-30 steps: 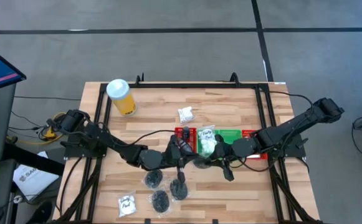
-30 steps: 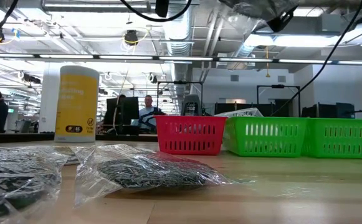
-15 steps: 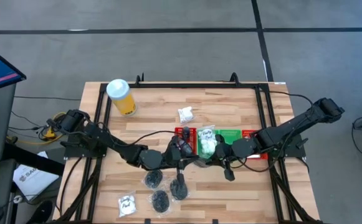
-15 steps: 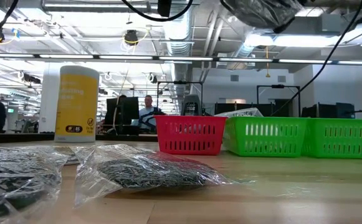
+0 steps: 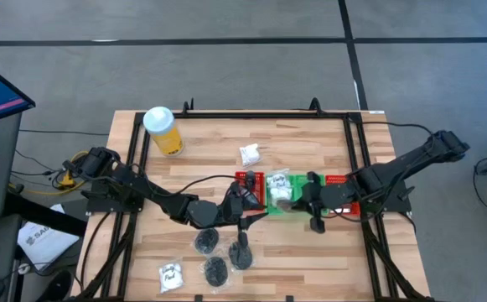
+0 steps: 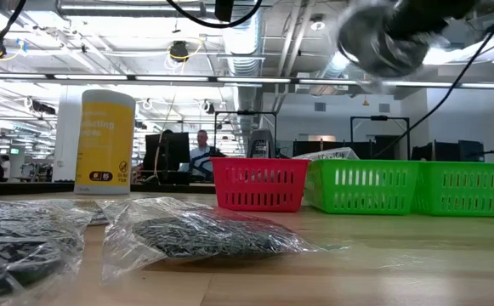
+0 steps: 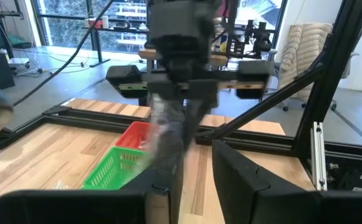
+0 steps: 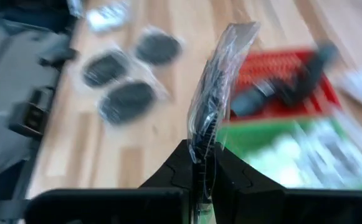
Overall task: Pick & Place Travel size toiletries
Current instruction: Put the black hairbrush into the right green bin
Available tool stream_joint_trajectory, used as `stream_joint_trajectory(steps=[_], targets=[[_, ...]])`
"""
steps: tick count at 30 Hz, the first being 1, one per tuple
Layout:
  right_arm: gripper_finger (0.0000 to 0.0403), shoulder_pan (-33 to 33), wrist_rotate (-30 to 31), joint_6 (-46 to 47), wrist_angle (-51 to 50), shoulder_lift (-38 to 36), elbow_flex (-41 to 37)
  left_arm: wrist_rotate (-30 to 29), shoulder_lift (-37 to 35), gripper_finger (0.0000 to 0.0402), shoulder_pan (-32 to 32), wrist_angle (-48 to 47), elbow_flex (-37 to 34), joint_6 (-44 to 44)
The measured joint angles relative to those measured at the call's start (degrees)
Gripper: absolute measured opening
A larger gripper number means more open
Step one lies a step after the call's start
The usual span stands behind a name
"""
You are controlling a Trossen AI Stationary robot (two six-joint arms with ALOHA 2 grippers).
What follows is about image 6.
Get green plastic basket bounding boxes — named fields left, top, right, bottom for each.
left=412, top=160, right=494, bottom=218
left=304, top=158, right=422, bottom=215

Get yellow wipes canister white lid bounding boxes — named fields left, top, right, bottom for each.
left=73, top=88, right=138, bottom=196

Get black computer monitor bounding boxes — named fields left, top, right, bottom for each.
left=143, top=132, right=191, bottom=171

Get red plastic basket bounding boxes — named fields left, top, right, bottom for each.
left=211, top=157, right=312, bottom=213

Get grey travel bottle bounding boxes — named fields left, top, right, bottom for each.
left=247, top=128, right=276, bottom=160

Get clear vanity pad bag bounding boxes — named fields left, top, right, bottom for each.
left=292, top=146, right=361, bottom=162

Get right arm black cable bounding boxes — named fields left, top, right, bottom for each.
left=374, top=0, right=494, bottom=159

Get black rig frame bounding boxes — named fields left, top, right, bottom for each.
left=349, top=115, right=412, bottom=162
left=213, top=110, right=278, bottom=161

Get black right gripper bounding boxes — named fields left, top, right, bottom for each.
left=392, top=0, right=480, bottom=44

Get clear bag black hair ties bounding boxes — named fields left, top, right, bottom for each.
left=99, top=195, right=322, bottom=285
left=336, top=0, right=450, bottom=80
left=0, top=197, right=118, bottom=306

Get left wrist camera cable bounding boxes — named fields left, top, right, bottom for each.
left=164, top=0, right=265, bottom=30

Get round ceiling sensor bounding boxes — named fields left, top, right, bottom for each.
left=309, top=14, right=326, bottom=32

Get long led light bar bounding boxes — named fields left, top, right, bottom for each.
left=0, top=71, right=494, bottom=91

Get black aluminium table frame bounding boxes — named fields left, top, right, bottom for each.
left=0, top=181, right=219, bottom=197

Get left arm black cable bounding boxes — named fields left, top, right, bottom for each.
left=0, top=0, right=27, bottom=72

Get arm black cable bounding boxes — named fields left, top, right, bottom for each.
left=374, top=0, right=494, bottom=159
left=0, top=0, right=27, bottom=72

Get silver ribbed ventilation duct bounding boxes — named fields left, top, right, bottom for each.
left=217, top=3, right=265, bottom=141
left=309, top=42, right=358, bottom=97

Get black background screen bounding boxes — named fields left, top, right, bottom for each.
left=292, top=139, right=400, bottom=162
left=411, top=139, right=485, bottom=163

